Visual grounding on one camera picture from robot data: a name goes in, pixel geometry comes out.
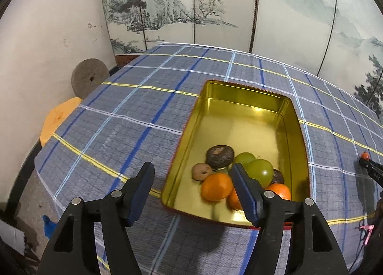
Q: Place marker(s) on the red tin box gold inside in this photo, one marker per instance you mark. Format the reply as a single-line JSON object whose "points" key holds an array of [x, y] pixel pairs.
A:
{"points": [[239, 119]]}

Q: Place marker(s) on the orange tangerine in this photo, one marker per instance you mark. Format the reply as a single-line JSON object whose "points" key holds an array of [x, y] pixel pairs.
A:
{"points": [[235, 200], [217, 186], [279, 192]]}

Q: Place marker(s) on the blue plaid tablecloth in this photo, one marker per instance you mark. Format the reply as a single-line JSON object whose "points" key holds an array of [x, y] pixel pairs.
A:
{"points": [[134, 107]]}

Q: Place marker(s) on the landscape painted folding screen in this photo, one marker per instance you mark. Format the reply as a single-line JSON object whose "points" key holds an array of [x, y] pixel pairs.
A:
{"points": [[284, 9]]}

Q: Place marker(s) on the white cardboard piece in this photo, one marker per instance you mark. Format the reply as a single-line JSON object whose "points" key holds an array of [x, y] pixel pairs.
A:
{"points": [[12, 233]]}

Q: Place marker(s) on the orange round stool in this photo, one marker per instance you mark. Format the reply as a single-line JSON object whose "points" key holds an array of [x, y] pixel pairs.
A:
{"points": [[56, 118]]}

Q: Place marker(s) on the green tomato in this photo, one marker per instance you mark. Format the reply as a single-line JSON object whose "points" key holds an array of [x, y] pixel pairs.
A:
{"points": [[244, 158], [261, 171]]}

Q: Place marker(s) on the dark brown wrinkled fruit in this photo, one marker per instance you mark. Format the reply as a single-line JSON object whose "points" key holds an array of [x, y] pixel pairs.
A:
{"points": [[278, 177], [220, 155]]}

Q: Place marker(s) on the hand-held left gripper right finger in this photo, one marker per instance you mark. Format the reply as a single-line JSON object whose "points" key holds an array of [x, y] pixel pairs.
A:
{"points": [[245, 194]]}

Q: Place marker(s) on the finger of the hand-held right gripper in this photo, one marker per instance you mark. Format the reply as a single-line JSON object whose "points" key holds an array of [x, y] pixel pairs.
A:
{"points": [[372, 166]]}

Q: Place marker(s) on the small brown fruit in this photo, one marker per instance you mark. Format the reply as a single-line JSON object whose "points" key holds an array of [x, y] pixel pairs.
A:
{"points": [[202, 171]]}

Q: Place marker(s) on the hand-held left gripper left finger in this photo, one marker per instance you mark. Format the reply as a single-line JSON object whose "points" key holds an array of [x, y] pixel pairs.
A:
{"points": [[140, 194]]}

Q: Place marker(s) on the blue tape patch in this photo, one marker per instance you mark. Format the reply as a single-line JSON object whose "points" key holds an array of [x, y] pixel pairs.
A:
{"points": [[48, 225]]}

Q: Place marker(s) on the pink plastic object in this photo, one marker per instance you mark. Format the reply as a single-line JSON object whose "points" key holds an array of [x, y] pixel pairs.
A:
{"points": [[366, 228]]}

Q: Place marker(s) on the grey stone disc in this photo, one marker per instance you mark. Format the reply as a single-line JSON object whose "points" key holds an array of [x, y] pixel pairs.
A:
{"points": [[88, 77]]}

